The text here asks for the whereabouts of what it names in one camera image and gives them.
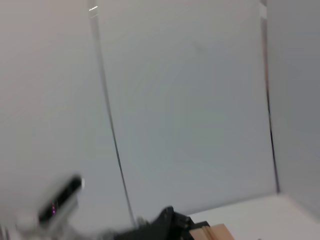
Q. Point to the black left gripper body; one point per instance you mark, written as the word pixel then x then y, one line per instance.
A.
pixel 162 227

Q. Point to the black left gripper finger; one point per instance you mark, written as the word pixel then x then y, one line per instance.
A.
pixel 200 225

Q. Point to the khaki canvas food bag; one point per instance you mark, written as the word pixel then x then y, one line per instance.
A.
pixel 215 233

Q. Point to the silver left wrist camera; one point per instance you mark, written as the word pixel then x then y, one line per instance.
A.
pixel 62 195

